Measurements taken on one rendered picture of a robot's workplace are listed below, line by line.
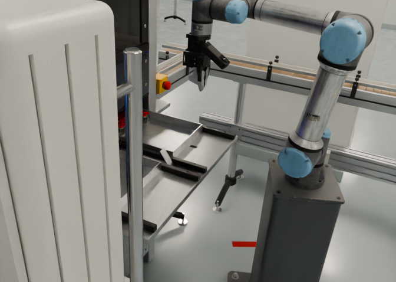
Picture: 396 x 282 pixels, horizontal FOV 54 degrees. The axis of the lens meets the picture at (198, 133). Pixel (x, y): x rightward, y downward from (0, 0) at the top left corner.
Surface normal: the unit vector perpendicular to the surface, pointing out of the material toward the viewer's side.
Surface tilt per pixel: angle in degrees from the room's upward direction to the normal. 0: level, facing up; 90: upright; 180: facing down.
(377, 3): 90
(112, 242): 90
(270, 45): 90
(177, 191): 0
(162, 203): 0
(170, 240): 0
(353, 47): 82
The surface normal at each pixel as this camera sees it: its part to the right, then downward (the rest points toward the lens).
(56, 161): 0.90, 0.25
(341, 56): -0.50, 0.21
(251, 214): 0.06, -0.88
